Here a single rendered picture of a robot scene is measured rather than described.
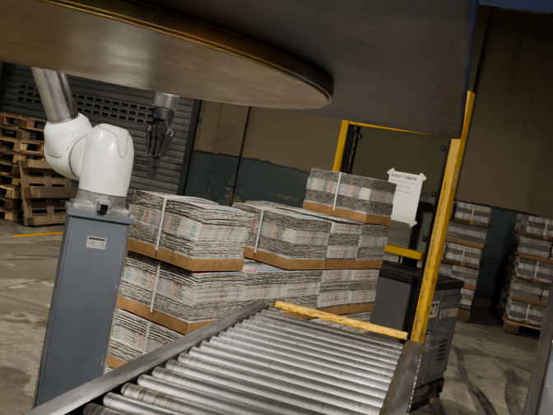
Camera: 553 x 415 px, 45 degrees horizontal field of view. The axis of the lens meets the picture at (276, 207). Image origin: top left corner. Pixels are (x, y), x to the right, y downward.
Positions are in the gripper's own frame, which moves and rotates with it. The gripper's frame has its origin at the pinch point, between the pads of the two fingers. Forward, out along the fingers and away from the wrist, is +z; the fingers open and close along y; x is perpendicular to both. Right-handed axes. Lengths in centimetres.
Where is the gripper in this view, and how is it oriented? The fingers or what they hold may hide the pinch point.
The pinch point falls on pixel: (153, 166)
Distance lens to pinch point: 239.6
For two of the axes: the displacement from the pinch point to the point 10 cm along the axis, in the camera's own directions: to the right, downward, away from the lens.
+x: -5.6, -0.7, -8.2
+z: -1.9, 9.8, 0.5
